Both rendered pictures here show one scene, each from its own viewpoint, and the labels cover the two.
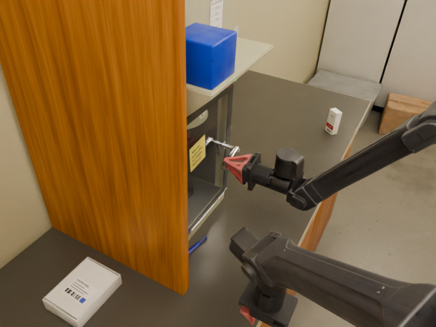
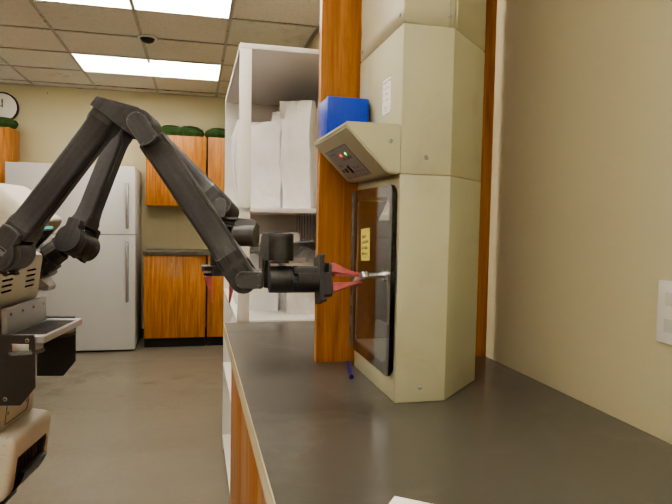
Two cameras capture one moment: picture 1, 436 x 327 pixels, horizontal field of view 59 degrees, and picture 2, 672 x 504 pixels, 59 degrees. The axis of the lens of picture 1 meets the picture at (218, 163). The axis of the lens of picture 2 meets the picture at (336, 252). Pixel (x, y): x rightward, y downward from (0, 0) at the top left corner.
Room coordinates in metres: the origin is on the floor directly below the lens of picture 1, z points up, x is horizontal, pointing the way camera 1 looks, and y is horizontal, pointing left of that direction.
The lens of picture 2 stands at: (1.84, -0.91, 1.31)
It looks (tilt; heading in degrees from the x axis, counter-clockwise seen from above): 3 degrees down; 139
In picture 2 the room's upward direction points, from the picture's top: 1 degrees clockwise
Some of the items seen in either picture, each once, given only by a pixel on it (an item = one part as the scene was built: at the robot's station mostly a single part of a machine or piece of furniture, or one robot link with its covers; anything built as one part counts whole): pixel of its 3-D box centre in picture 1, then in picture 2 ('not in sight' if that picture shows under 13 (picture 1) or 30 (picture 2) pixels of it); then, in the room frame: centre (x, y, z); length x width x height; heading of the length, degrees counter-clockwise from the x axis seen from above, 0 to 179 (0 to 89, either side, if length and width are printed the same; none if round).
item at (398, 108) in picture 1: (407, 117); not in sight; (3.06, -1.67, 0.14); 0.41 x 0.33 x 0.29; 69
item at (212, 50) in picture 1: (203, 55); (343, 120); (0.76, 0.04, 1.56); 0.10 x 0.10 x 0.09; 63
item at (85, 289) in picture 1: (84, 290); not in sight; (0.60, 0.34, 0.96); 0.16 x 0.12 x 0.04; 152
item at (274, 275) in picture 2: (283, 180); (280, 276); (0.81, -0.18, 1.19); 0.07 x 0.06 x 0.07; 62
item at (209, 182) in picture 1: (204, 165); (371, 275); (0.86, 0.04, 1.19); 0.30 x 0.01 x 0.40; 152
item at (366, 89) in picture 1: (340, 99); not in sight; (3.31, -1.13, 0.17); 0.60 x 0.42 x 0.33; 61
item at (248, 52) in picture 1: (223, 81); (352, 155); (0.84, 0.00, 1.46); 0.32 x 0.11 x 0.10; 153
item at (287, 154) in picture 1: (294, 176); (265, 260); (0.79, -0.20, 1.23); 0.12 x 0.09 x 0.11; 52
